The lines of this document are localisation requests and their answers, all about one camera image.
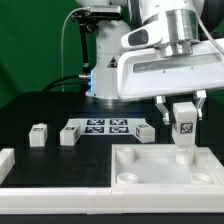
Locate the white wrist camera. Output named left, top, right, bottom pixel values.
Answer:
left=121, top=28, right=163, bottom=51

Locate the black cable bundle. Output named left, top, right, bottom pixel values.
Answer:
left=41, top=74, right=92, bottom=93

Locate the white marker sheet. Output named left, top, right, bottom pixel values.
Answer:
left=67, top=118, right=146, bottom=135

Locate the white square tabletop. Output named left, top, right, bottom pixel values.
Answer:
left=111, top=144, right=223, bottom=187

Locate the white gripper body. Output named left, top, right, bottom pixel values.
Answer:
left=117, top=41, right=224, bottom=101

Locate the white fence wall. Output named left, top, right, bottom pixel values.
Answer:
left=0, top=185, right=224, bottom=214
left=0, top=148, right=15, bottom=185
left=200, top=147, right=224, bottom=187

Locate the white front fence wall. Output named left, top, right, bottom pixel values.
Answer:
left=0, top=185, right=224, bottom=214

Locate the grey cable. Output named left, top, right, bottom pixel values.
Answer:
left=60, top=6, right=92, bottom=94

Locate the black camera on stand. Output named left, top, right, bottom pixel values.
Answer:
left=71, top=5, right=122, bottom=22

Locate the white left fence wall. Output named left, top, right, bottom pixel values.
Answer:
left=0, top=148, right=15, bottom=185

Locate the black camera stand pole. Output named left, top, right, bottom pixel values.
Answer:
left=79, top=23, right=91, bottom=73

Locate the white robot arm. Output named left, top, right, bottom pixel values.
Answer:
left=76, top=0, right=224, bottom=124

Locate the white right fence wall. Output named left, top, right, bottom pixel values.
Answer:
left=200, top=147, right=224, bottom=187

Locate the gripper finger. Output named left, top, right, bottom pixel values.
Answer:
left=194, top=90, right=207, bottom=120
left=155, top=96, right=170, bottom=125

